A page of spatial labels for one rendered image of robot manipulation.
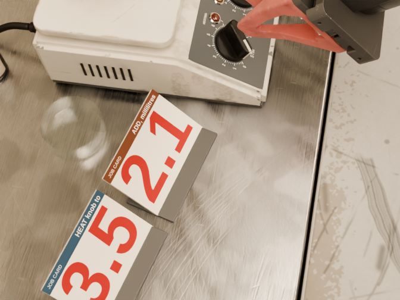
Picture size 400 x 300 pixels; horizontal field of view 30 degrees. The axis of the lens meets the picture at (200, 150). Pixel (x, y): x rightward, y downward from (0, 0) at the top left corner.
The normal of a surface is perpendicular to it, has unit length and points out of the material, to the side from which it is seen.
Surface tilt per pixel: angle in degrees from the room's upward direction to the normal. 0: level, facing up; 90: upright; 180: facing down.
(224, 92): 90
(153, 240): 0
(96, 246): 40
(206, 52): 30
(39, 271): 0
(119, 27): 0
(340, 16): 50
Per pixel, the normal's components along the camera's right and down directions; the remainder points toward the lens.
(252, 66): 0.44, -0.29
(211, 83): -0.18, 0.90
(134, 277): -0.07, -0.42
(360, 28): 0.71, -0.16
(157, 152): 0.53, -0.09
